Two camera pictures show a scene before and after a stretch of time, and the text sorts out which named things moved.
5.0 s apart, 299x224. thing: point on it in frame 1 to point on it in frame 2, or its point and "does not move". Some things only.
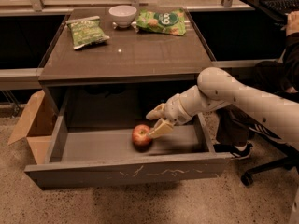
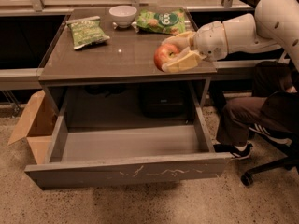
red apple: x=140 y=136 to x=164 y=52
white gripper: x=173 y=110 to x=210 y=41
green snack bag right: x=170 y=21 does not move
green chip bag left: x=87 y=31 does not move
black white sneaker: x=232 y=148 does not move
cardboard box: x=36 y=126 does not move
